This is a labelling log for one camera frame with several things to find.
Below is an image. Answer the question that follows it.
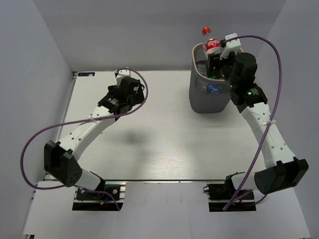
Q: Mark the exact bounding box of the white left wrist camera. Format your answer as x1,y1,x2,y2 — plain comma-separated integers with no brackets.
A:
114,69,131,87

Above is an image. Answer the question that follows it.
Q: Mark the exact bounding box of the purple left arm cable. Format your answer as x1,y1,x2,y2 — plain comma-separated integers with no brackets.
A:
20,67,150,211

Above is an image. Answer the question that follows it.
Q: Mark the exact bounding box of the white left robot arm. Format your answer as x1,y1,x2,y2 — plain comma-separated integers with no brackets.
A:
44,77,145,199

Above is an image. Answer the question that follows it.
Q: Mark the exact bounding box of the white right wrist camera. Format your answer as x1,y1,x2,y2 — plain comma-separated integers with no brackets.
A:
219,33,241,60

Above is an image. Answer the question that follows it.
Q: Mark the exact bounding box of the grey mesh waste bin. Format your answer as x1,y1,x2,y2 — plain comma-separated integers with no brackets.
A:
189,43,230,114

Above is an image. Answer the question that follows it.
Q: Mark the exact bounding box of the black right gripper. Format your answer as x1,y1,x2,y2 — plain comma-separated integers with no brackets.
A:
205,52,237,89

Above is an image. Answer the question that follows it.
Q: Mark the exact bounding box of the red label cola bottle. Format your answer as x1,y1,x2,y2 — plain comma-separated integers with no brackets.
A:
202,26,221,57

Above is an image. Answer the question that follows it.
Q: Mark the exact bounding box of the blue sticker left corner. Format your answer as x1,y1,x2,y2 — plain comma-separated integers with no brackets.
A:
78,72,95,77

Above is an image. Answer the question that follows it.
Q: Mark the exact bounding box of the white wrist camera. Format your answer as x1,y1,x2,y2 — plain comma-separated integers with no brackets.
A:
219,33,241,60
114,69,131,87

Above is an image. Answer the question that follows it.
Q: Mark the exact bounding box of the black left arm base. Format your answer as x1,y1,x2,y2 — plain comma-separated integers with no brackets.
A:
72,182,126,212

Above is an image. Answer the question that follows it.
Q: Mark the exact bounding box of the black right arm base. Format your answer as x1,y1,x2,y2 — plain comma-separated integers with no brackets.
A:
203,172,256,212

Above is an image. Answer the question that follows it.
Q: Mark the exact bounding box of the blue label clear bottle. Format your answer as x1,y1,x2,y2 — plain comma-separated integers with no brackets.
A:
206,84,221,94

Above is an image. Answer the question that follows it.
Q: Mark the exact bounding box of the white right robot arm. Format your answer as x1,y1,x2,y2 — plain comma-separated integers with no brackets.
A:
207,52,309,199

